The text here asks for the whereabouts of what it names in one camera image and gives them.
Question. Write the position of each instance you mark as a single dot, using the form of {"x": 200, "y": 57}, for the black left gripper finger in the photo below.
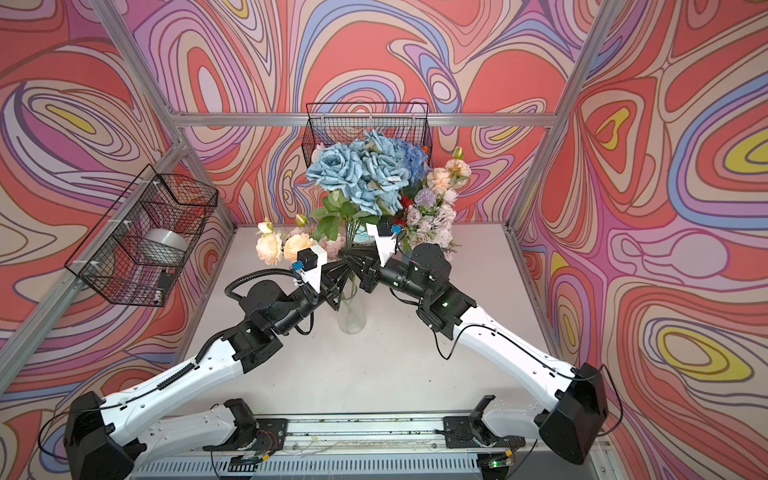
{"x": 333, "y": 297}
{"x": 335, "y": 274}

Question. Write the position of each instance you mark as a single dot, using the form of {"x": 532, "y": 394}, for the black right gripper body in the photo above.
{"x": 370, "y": 274}

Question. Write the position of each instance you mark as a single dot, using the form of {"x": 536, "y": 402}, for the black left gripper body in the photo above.
{"x": 330, "y": 289}

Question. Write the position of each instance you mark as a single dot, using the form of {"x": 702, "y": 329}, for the clear glass cup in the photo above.
{"x": 351, "y": 315}

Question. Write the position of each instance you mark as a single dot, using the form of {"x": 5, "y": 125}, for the pink small flower bunch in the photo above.
{"x": 427, "y": 225}

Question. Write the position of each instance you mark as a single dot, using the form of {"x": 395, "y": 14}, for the peach rose spray stem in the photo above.
{"x": 274, "y": 246}

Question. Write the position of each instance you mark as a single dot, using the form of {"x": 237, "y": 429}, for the purple and pink mixed bouquet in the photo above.
{"x": 426, "y": 198}

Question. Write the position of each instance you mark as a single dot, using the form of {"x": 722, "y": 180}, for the dusty blue hydrangea stem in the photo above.
{"x": 363, "y": 181}

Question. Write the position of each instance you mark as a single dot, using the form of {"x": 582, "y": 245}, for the cream rose spray stem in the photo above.
{"x": 454, "y": 175}

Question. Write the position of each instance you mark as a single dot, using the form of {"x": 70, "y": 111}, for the bright blue hydrangea stem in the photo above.
{"x": 415, "y": 160}

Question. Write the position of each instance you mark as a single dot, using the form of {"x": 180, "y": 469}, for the pink peony flower stem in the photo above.
{"x": 333, "y": 247}

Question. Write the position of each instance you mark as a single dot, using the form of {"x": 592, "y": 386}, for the red gerbera flower stem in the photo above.
{"x": 400, "y": 217}

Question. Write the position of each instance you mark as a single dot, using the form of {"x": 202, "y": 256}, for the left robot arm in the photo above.
{"x": 110, "y": 437}

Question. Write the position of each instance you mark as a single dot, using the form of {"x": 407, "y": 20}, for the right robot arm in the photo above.
{"x": 572, "y": 403}

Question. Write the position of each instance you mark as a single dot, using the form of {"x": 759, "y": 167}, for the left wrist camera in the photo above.
{"x": 308, "y": 265}

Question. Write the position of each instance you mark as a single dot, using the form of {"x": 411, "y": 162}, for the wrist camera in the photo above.
{"x": 308, "y": 265}
{"x": 385, "y": 235}

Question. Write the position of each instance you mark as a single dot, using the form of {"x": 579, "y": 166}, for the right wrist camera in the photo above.
{"x": 385, "y": 235}

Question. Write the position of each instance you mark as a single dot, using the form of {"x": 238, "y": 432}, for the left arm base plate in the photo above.
{"x": 263, "y": 436}

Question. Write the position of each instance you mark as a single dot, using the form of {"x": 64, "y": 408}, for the black wire basket left wall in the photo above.
{"x": 118, "y": 267}

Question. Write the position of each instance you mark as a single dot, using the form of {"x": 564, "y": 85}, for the black wire basket wall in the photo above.
{"x": 347, "y": 121}
{"x": 118, "y": 267}

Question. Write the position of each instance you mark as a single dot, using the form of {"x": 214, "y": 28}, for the black wire basket back wall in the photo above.
{"x": 347, "y": 121}

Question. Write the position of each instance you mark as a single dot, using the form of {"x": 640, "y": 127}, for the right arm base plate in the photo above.
{"x": 463, "y": 432}

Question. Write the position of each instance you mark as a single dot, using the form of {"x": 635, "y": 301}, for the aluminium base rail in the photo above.
{"x": 385, "y": 446}

